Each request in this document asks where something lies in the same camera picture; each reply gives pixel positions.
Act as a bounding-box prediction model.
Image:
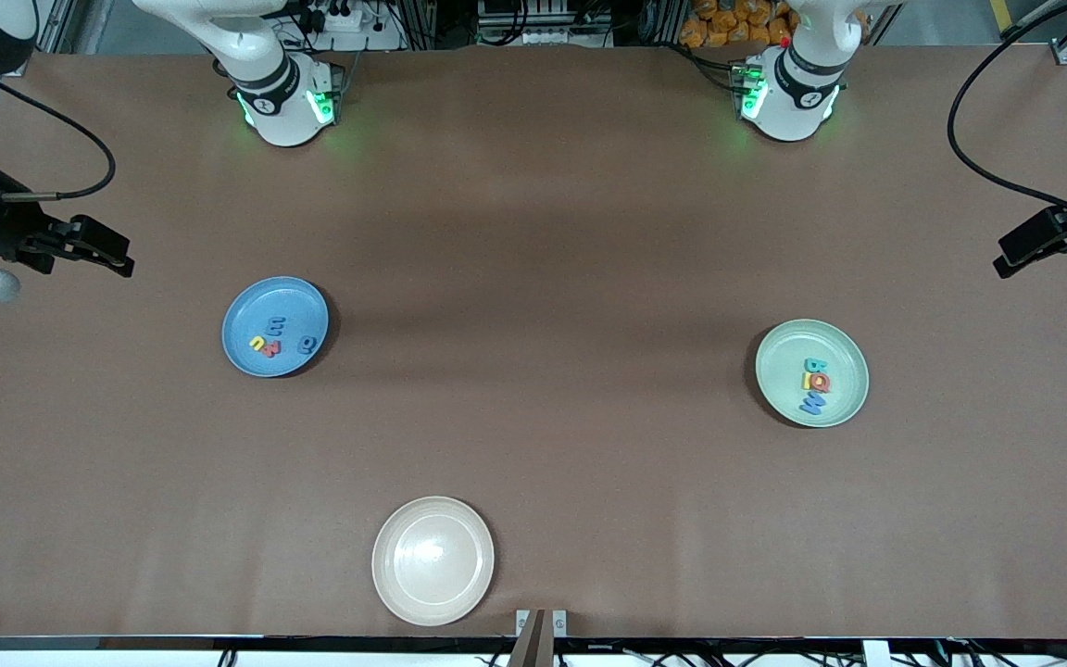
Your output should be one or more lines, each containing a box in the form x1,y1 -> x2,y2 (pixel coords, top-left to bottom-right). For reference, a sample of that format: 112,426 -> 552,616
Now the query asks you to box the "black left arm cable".
947,0 -> 1067,225

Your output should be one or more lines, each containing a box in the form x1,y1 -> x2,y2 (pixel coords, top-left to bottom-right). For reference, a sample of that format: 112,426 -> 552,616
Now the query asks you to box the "dark slanted mounting post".
508,609 -> 556,667

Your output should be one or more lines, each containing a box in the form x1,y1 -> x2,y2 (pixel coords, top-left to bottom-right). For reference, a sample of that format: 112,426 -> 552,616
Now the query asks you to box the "pile of orange packets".
679,0 -> 798,49

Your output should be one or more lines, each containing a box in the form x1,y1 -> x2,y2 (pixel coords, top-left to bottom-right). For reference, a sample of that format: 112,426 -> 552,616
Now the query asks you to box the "pale green round plate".
755,319 -> 870,429

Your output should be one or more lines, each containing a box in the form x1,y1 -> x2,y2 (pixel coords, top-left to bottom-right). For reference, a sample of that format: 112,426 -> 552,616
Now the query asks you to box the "white power strip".
307,0 -> 405,52

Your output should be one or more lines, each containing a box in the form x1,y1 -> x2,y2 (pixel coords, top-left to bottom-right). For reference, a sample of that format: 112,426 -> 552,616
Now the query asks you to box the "beige round plate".
371,496 -> 496,627

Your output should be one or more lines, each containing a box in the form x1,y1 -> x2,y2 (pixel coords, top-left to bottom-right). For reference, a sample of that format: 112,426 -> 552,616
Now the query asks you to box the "blue round plate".
221,276 -> 331,379

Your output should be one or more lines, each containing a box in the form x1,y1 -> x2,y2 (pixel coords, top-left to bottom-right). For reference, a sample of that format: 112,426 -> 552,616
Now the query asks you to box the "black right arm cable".
0,74 -> 118,201

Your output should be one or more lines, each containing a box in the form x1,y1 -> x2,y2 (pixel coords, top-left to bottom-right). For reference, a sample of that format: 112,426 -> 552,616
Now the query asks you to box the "background equipment rack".
473,0 -> 646,49

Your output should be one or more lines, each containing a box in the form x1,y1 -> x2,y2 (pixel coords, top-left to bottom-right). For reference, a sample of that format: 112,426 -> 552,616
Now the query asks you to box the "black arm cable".
947,0 -> 1067,225
0,74 -> 118,201

